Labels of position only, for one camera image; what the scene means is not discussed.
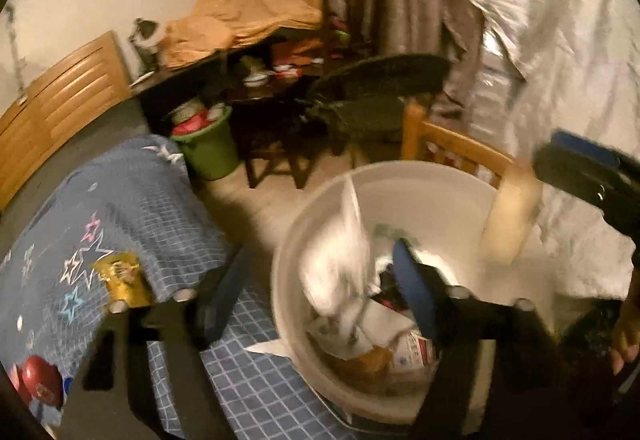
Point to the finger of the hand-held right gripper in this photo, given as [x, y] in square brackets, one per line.
[585, 145]
[565, 175]

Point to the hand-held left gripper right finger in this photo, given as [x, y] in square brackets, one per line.
[415, 290]

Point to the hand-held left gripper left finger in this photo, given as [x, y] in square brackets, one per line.
[225, 285]

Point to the pile of tubes and packets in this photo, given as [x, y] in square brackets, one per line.
[340, 250]

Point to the white plastic bucket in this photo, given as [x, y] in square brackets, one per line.
[430, 200]

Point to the person's right hand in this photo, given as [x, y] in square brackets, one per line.
[627, 340]

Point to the white red carton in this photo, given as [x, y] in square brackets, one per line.
[417, 352]

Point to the gold snack packet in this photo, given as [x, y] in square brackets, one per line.
[122, 280]

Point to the silver white plastic sheet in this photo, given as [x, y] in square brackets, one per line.
[550, 45]

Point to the blue checked star blanket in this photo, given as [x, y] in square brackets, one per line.
[150, 200]

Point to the light wooden chair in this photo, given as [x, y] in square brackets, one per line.
[450, 145]

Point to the green bucket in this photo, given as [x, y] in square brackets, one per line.
[210, 150]

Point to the dark wooden side table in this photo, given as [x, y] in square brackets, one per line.
[260, 120]

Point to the dark wicker chair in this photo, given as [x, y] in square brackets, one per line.
[375, 100]

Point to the dark grey bedsheet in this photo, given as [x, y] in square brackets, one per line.
[100, 130]

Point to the red round container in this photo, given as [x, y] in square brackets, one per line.
[42, 377]

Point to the white bowl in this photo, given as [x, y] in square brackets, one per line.
[256, 80]

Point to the dark wooden desk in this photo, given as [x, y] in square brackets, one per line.
[200, 70]

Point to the light wooden headboard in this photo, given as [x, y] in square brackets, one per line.
[65, 90]

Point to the orange cloth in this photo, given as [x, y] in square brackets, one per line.
[240, 10]

